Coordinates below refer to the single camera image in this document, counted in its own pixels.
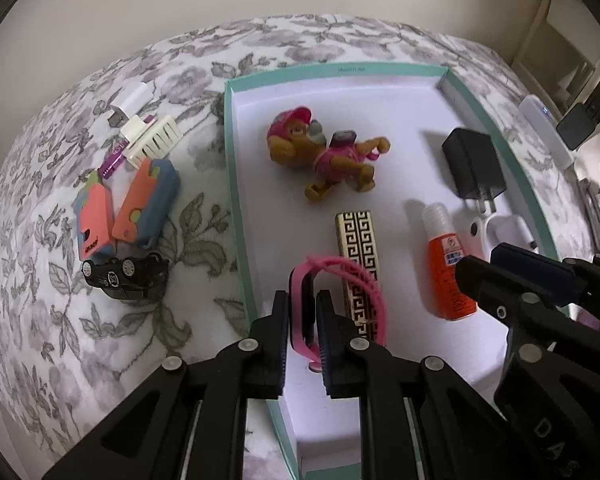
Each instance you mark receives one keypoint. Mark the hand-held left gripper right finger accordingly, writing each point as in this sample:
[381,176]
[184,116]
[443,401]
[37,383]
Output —
[325,350]

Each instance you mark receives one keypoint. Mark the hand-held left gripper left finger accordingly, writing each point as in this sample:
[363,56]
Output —
[281,345]

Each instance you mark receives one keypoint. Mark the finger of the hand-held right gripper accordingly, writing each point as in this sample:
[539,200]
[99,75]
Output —
[500,290]
[540,270]

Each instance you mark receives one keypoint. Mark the pink smart watch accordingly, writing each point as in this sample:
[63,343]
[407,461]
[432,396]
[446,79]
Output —
[301,340]

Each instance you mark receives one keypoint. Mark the white smart watch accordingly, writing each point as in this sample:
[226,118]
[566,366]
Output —
[505,227]

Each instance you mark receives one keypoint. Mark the orange glue bottle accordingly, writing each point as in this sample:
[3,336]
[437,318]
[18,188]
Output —
[447,270]

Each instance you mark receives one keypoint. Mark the gold black patterned box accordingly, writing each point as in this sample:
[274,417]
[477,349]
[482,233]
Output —
[360,240]

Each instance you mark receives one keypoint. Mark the black charger plug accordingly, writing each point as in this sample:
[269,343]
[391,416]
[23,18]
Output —
[472,165]

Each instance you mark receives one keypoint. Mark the black toy car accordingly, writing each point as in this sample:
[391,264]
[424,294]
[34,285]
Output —
[125,272]

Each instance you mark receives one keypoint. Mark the brown pink dog toy figure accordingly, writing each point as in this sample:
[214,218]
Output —
[330,160]

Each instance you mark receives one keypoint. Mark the orange blue plastic toy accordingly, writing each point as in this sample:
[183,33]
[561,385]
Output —
[155,195]

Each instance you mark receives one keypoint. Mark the teal cardboard box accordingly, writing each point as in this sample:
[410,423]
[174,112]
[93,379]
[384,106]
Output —
[405,110]

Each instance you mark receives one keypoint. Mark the salmon pink plastic toy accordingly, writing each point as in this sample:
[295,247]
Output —
[95,220]

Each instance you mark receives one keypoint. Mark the cream hair claw clip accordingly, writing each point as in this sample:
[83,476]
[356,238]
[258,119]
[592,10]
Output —
[155,140]

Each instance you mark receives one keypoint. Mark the purple tube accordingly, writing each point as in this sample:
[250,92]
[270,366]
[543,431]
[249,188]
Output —
[112,162]

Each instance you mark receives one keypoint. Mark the white charger plug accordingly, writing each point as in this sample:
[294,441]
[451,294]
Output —
[132,97]

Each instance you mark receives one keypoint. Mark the white power strip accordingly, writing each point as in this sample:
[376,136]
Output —
[545,125]

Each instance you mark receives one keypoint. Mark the black power adapter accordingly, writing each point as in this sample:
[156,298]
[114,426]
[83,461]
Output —
[577,127]

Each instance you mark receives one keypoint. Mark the floral blanket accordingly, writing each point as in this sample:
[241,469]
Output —
[80,360]

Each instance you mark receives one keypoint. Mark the white shelf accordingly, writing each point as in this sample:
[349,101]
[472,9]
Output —
[555,35]

